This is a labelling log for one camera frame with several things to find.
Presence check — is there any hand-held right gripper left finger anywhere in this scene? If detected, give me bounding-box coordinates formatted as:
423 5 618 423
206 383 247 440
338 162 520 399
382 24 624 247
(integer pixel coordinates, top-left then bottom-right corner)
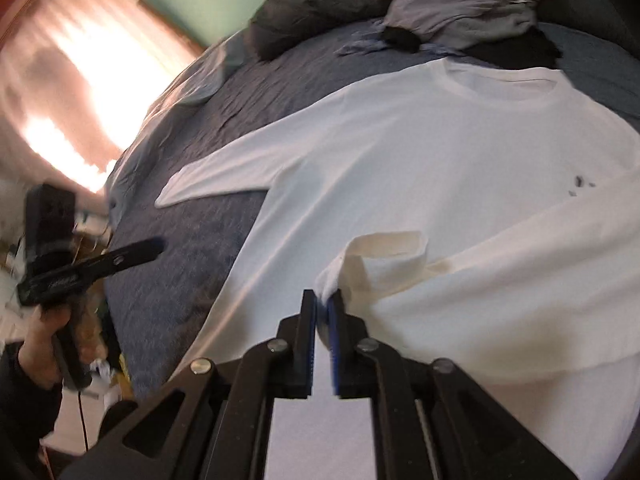
60 289 318 480

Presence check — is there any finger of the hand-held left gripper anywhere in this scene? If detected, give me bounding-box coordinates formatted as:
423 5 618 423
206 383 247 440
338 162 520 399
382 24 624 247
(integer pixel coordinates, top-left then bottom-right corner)
99 237 167 279

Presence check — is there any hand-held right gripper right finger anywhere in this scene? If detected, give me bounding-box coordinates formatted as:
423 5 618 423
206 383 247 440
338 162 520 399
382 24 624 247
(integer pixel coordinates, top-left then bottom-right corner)
327 289 581 480

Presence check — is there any white long-sleeved shirt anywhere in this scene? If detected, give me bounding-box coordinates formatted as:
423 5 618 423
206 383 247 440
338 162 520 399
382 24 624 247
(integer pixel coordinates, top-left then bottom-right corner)
154 57 640 480

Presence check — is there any person's left hand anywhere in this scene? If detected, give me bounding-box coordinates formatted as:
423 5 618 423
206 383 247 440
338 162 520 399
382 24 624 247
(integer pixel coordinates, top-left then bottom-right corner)
19 304 104 391

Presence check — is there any bed with blue sheet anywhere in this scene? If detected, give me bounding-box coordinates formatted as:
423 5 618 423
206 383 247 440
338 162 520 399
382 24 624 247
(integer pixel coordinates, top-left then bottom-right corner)
102 19 640 402

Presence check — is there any light blue blanket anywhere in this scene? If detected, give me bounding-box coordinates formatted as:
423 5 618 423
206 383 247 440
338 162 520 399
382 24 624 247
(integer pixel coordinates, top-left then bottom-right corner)
106 34 252 222

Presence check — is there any pink curtain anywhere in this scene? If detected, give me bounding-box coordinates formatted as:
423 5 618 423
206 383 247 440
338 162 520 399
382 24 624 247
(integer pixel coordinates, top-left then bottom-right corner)
0 0 207 212

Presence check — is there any blue striped cloth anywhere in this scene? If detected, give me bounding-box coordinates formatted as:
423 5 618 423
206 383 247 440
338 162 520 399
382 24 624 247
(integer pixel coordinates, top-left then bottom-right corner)
334 19 452 59

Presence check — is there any dark grey rolled duvet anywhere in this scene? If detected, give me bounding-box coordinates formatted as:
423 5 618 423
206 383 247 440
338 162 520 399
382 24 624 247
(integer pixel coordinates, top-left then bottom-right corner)
247 0 640 62

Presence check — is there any black garment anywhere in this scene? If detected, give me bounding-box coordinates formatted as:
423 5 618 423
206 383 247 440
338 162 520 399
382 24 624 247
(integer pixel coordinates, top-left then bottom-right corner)
467 27 562 69

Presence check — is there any grey jacket with black cuffs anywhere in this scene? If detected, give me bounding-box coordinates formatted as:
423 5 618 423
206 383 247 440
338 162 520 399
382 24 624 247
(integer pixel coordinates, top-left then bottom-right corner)
379 0 559 54

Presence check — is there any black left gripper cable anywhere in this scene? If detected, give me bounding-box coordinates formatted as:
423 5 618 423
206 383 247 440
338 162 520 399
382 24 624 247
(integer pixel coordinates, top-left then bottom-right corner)
74 387 92 454

